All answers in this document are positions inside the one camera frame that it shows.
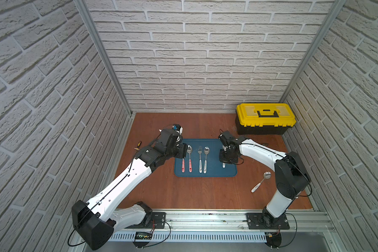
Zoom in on white handled spoon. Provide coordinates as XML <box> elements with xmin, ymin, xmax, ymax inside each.
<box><xmin>203</xmin><ymin>147</ymin><xmax>210</xmax><ymax>173</ymax></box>
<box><xmin>251</xmin><ymin>171</ymin><xmax>272</xmax><ymax>193</ymax></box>

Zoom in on round black connector box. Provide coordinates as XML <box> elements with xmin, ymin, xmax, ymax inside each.
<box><xmin>265</xmin><ymin>233</ymin><xmax>282</xmax><ymax>249</ymax></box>

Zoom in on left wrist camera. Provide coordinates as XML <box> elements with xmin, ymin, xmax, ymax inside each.
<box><xmin>172</xmin><ymin>124</ymin><xmax>183</xmax><ymax>136</ymax></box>

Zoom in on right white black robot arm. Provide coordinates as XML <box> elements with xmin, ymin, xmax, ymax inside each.
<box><xmin>218</xmin><ymin>131</ymin><xmax>311</xmax><ymax>227</ymax></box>

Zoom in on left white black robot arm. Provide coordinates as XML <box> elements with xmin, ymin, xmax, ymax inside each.
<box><xmin>71</xmin><ymin>125</ymin><xmax>188</xmax><ymax>251</ymax></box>

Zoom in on teal plastic tray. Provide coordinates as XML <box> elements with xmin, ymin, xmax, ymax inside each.
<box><xmin>174</xmin><ymin>139</ymin><xmax>237</xmax><ymax>177</ymax></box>

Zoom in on small green controller board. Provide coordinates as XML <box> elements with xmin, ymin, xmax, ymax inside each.
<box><xmin>134</xmin><ymin>232</ymin><xmax>153</xmax><ymax>241</ymax></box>

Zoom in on yellow black handled file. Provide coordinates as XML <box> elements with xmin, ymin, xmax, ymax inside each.
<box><xmin>134</xmin><ymin>141</ymin><xmax>142</xmax><ymax>151</ymax></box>

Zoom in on aluminium front rail frame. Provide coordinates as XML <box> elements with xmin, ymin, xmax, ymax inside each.
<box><xmin>108</xmin><ymin>210</ymin><xmax>346</xmax><ymax>252</ymax></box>

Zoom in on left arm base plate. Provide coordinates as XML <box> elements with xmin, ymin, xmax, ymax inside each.
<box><xmin>127</xmin><ymin>212</ymin><xmax>166</xmax><ymax>229</ymax></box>

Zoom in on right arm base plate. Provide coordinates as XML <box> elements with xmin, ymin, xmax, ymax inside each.
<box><xmin>245</xmin><ymin>212</ymin><xmax>290</xmax><ymax>230</ymax></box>

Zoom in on yellow black toolbox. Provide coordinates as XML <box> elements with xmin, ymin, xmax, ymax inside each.
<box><xmin>235</xmin><ymin>103</ymin><xmax>296</xmax><ymax>135</ymax></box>

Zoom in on pink handled spoon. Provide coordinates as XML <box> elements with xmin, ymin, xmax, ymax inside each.
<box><xmin>187</xmin><ymin>145</ymin><xmax>193</xmax><ymax>173</ymax></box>

